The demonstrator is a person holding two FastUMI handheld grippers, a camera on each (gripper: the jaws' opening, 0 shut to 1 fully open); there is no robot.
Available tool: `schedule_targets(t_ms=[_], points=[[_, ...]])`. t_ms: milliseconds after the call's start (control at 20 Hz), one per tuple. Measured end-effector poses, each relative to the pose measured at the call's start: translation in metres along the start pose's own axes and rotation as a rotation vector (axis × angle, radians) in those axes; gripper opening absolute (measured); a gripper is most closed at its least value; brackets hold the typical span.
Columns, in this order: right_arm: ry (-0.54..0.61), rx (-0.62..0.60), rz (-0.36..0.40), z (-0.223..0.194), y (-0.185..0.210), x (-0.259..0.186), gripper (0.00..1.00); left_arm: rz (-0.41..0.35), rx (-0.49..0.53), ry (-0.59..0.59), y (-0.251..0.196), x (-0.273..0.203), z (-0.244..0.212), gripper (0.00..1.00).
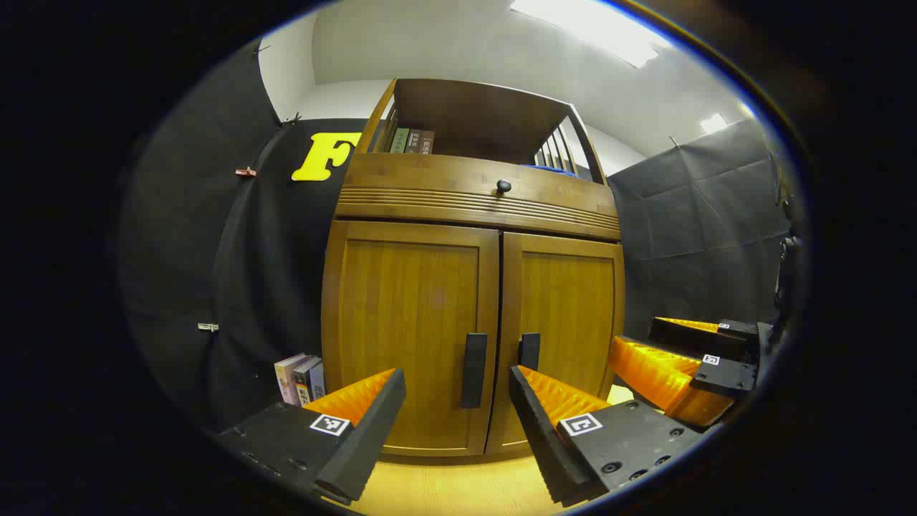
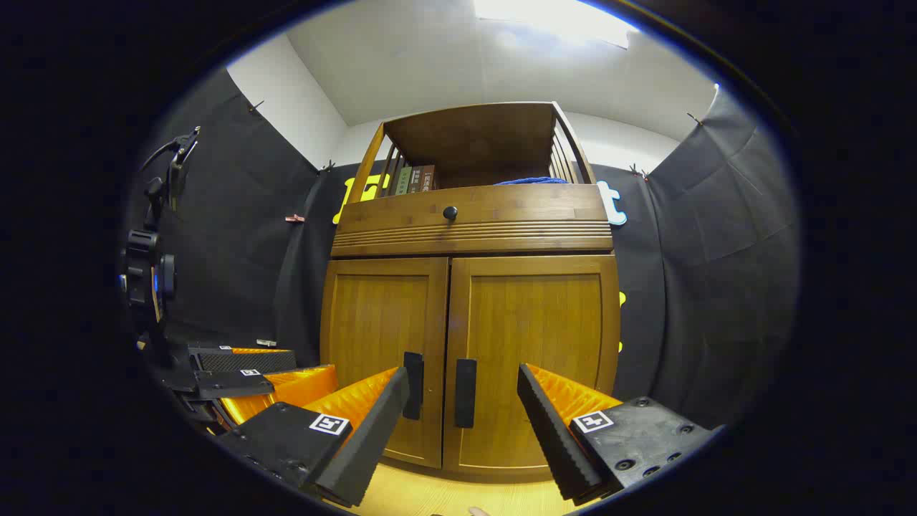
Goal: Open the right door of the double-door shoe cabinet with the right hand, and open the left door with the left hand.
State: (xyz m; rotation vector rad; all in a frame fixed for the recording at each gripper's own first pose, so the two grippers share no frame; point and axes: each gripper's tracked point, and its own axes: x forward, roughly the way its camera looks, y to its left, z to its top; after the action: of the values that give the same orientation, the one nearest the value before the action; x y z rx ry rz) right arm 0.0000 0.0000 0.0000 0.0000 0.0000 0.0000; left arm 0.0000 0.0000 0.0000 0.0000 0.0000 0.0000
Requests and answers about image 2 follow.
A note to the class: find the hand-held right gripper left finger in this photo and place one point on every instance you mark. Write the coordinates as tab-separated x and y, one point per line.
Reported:
372	437

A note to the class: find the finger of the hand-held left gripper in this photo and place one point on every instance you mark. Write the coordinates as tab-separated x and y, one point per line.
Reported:
243	360
233	383

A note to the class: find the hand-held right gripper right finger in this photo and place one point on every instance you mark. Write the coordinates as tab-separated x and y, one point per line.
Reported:
551	437

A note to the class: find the wooden shoe cabinet door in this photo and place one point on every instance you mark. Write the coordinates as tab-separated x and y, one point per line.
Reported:
534	322
380	322

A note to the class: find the wooden double-door shoe cabinet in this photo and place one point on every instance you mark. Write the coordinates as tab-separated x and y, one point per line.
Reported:
466	140

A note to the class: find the black backdrop cloth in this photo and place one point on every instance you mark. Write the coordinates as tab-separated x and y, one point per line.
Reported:
236	215

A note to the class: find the wooden drawer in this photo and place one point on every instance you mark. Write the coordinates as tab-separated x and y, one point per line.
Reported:
516	215

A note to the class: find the black drawer knob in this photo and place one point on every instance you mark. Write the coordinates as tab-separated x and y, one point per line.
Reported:
450	213

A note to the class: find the green book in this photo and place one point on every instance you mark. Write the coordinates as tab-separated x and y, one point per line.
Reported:
402	182

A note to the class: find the blue cloth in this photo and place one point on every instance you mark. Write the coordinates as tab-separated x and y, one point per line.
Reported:
530	181

